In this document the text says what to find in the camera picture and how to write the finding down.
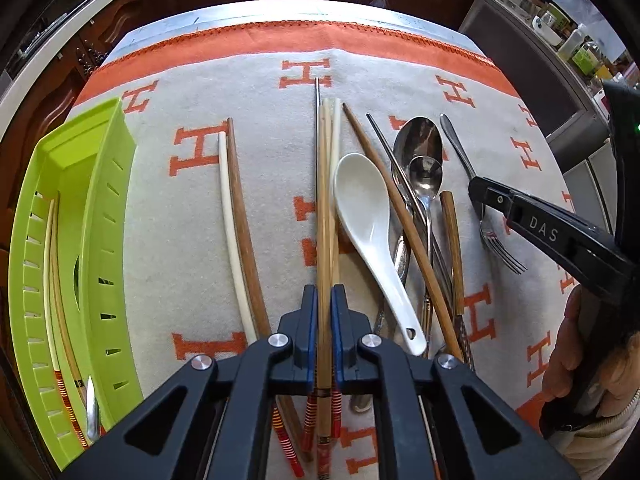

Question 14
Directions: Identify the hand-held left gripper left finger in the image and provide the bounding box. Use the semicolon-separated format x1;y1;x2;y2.
60;284;320;480

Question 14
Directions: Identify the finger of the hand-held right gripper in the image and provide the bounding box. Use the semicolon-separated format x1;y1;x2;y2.
468;176;639;302

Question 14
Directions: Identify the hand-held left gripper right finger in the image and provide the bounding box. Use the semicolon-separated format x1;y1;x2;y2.
331;284;581;480

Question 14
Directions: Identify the metal fork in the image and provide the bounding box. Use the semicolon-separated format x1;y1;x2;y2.
439;113;529;276

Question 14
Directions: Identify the wooden-handled knife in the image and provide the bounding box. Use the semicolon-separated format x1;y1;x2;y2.
439;191;466;318

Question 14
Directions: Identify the brown wooden chopstick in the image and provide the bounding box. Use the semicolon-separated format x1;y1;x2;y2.
342;102;465;361
226;117;314;463

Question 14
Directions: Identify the cream chopstick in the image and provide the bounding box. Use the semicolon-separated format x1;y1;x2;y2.
218;131;306;479

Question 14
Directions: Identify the small metal spoon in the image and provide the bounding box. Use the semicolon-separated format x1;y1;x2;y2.
407;155;445;346

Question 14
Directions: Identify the white ceramic spoon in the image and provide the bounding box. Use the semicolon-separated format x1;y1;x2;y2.
333;152;429;357

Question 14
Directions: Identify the green plastic utensil tray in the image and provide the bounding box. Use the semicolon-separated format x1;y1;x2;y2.
7;97;139;472

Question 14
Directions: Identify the person's right forearm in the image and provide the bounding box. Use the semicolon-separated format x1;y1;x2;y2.
550;400;640;480

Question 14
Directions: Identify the person's right hand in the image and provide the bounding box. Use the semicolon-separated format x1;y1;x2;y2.
542;285;640;419

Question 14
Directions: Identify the green label jar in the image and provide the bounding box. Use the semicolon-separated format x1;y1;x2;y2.
572;42;602;74

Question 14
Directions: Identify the clear plastic bottle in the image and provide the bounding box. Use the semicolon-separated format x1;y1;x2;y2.
557;25;586;59

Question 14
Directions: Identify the grey steel cabinet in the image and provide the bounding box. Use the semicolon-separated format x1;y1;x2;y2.
457;0;608;141

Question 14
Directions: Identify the white jar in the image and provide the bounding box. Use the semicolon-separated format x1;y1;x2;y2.
531;14;565;45

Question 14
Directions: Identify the orange and grey printed blanket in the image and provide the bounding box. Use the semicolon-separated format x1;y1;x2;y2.
70;20;577;480

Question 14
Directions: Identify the white kitchen countertop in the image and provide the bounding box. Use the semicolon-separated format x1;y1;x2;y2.
0;0;151;128

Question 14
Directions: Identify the black gas stove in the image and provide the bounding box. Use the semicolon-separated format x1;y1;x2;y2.
0;0;114;81

